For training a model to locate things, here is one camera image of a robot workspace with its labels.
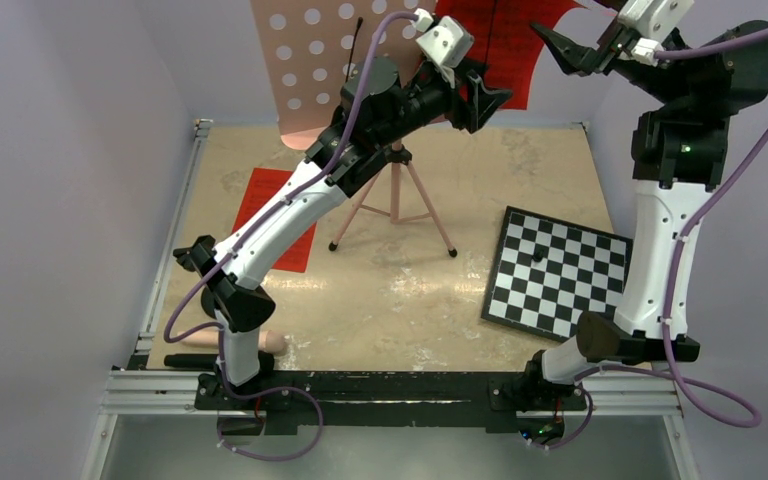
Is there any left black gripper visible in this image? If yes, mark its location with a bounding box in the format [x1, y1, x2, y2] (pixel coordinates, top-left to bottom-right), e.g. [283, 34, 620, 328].
[374, 56, 512, 150]

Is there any pink tripod music stand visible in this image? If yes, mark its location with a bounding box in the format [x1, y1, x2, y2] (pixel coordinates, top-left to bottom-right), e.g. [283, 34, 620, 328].
[250, 0, 459, 259]

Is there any red sheet music page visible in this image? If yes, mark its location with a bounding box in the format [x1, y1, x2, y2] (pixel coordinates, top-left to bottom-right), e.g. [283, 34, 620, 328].
[232, 167, 316, 274]

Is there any black microphone stand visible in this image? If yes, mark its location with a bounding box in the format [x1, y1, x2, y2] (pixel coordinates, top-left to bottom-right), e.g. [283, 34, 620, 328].
[173, 235, 224, 319]

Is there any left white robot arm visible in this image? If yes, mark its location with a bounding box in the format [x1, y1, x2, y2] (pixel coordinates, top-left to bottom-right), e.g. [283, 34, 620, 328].
[173, 57, 513, 409]

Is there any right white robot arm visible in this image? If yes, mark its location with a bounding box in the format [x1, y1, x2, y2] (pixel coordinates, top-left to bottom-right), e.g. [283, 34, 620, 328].
[521, 20, 768, 407]

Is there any black white chessboard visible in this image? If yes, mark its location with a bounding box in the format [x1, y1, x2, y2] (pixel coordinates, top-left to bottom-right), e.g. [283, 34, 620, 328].
[481, 206, 633, 342]

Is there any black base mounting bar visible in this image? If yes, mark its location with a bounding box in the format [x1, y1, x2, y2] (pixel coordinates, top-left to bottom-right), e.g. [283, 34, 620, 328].
[194, 371, 587, 435]

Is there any black microphone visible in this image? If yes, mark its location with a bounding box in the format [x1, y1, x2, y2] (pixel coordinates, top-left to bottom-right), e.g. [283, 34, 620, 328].
[163, 353, 218, 371]

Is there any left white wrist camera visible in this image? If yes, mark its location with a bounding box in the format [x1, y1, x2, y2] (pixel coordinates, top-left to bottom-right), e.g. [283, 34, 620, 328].
[412, 9, 474, 70]

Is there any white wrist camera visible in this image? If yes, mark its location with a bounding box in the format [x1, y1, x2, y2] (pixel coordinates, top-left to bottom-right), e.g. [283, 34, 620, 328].
[615, 0, 695, 66]
[412, 9, 474, 70]

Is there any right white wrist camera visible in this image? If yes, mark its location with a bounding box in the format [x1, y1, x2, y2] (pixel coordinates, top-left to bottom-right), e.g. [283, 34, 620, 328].
[615, 0, 695, 66]

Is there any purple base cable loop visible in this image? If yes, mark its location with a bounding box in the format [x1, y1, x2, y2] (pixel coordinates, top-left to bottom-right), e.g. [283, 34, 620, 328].
[216, 386, 325, 463]

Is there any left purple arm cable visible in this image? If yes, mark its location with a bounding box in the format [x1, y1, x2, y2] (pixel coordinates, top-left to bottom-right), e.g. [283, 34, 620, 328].
[162, 11, 435, 399]

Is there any aluminium frame rail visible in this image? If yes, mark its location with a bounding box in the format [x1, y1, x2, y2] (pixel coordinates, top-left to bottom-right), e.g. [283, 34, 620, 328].
[84, 124, 699, 479]

